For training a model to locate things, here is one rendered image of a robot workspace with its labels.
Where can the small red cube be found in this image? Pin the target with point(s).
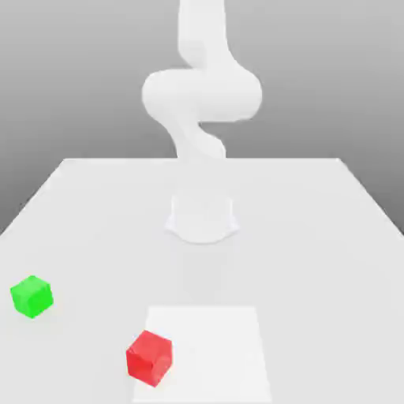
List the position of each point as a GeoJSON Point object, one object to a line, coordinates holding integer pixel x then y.
{"type": "Point", "coordinates": [148, 358]}

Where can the small green cube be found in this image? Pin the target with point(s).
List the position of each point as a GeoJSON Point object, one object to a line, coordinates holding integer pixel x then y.
{"type": "Point", "coordinates": [31, 296]}

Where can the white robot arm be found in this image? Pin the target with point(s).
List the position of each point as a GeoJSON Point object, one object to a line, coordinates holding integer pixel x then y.
{"type": "Point", "coordinates": [202, 94]}

